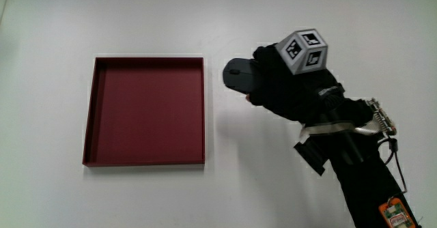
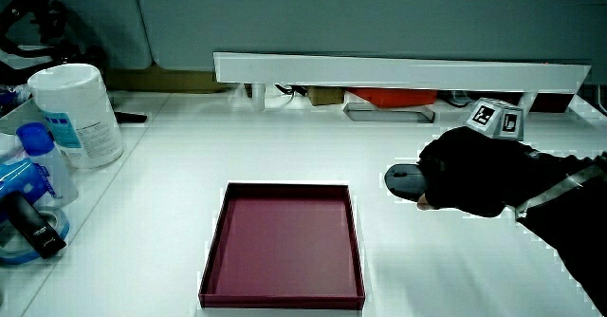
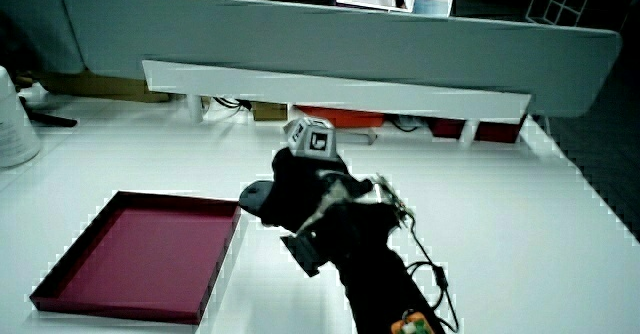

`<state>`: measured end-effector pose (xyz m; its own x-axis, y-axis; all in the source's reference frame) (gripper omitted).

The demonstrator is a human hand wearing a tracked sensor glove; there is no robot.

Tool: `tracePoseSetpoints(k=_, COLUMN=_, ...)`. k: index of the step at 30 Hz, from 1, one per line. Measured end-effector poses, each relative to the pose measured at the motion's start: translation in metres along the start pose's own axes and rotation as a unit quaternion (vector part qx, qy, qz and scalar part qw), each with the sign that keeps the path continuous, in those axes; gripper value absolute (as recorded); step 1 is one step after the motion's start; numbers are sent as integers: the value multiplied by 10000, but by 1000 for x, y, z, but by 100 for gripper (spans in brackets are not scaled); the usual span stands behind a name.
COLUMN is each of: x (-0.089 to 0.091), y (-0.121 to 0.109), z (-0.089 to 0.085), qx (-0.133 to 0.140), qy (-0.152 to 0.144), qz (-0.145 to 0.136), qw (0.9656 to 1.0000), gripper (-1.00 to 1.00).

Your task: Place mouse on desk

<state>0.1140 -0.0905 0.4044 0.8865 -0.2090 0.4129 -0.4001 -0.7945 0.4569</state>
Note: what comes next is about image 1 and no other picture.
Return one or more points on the black computer mouse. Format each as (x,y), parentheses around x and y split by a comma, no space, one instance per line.
(239,75)

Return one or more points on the white desk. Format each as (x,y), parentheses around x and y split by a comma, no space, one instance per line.
(239,187)

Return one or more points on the person's right hand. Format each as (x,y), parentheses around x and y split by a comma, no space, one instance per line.
(293,91)

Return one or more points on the dark red square tray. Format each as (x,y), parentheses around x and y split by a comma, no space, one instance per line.
(150,112)

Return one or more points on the orange sensor module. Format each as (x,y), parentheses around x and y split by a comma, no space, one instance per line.
(396,214)

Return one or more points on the person's right forearm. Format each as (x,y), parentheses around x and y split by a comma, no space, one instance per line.
(362,173)

